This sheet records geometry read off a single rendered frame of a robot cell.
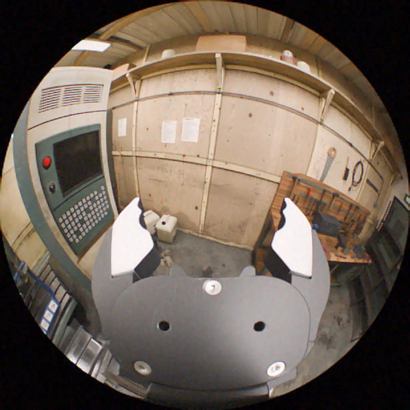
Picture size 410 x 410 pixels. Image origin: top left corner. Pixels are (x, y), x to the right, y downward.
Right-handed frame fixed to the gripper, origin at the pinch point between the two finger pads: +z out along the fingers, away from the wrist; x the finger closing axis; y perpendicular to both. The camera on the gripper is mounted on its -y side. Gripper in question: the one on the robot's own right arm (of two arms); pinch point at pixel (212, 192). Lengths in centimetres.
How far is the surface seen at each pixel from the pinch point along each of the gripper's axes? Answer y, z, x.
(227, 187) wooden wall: 64, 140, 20
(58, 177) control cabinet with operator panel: -1, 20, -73
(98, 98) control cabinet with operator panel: -41, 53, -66
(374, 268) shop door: 142, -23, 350
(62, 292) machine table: 56, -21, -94
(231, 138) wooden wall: 4, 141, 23
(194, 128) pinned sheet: -9, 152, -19
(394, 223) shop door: 45, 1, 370
